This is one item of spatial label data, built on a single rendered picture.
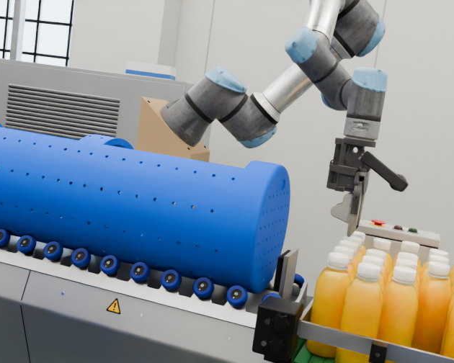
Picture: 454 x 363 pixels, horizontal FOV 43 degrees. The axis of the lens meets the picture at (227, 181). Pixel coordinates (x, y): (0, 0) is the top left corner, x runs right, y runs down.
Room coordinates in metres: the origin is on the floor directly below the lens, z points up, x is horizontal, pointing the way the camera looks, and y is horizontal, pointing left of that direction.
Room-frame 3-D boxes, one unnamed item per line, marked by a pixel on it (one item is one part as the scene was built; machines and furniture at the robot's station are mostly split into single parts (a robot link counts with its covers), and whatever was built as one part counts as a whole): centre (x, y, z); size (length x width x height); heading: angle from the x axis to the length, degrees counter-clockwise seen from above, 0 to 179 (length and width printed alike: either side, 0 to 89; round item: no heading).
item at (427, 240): (1.44, -0.44, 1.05); 0.20 x 0.10 x 0.10; 71
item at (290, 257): (1.23, -0.15, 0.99); 0.10 x 0.02 x 0.12; 161
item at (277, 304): (1.02, -0.13, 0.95); 0.10 x 0.07 x 0.10; 161
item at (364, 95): (1.28, -0.28, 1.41); 0.09 x 0.08 x 0.11; 18
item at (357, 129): (1.28, -0.28, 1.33); 0.08 x 0.08 x 0.05
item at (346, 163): (1.28, -0.27, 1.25); 0.09 x 0.08 x 0.12; 71
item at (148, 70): (3.13, 0.48, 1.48); 0.24 x 0.12 x 0.08; 83
